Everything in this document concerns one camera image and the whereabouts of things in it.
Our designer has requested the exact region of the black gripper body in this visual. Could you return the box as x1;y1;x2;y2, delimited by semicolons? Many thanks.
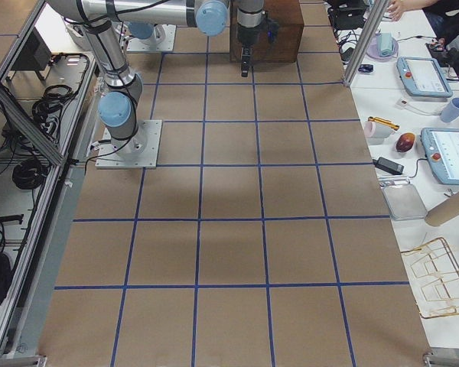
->
237;22;280;47

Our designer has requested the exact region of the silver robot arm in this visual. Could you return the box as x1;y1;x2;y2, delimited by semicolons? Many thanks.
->
48;1;232;157
128;22;166;43

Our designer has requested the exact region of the dark wooden drawer cabinet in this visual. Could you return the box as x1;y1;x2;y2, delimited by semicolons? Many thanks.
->
229;0;305;64

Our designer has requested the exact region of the person hand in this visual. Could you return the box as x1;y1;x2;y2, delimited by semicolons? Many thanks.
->
387;0;418;21

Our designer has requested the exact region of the purple plate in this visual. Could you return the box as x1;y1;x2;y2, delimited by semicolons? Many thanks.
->
366;34;399;60

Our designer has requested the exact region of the teal cup on plate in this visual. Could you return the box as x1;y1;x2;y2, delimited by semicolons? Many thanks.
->
376;33;394;57

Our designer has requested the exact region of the teach pendant far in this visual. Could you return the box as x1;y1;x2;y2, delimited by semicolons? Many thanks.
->
396;57;453;98

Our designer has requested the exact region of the teach pendant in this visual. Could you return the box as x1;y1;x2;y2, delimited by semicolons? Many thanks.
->
420;128;459;185
396;57;453;98

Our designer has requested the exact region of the red apple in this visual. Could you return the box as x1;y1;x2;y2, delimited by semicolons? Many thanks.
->
396;132;415;153

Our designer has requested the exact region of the black power adapter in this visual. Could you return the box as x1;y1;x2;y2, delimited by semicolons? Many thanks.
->
373;157;404;175

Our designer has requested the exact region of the light blue plastic cup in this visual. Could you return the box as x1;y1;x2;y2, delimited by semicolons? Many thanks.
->
440;97;459;123

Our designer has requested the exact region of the teach pendant near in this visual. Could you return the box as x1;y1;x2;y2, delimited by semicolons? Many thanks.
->
420;128;459;185

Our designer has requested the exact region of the cardboard tube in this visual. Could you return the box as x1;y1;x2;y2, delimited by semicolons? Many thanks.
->
425;191;459;226

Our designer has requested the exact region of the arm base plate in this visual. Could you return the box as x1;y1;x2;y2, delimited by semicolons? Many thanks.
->
126;22;177;54
95;120;162;169

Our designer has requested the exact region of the aluminium frame post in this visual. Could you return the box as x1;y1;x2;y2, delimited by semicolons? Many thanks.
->
343;0;389;87

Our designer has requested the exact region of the pink mug with handle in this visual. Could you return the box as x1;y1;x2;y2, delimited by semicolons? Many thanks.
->
363;116;400;139

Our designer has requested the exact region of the gold wire rack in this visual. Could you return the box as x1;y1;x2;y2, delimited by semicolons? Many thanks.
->
401;237;459;320

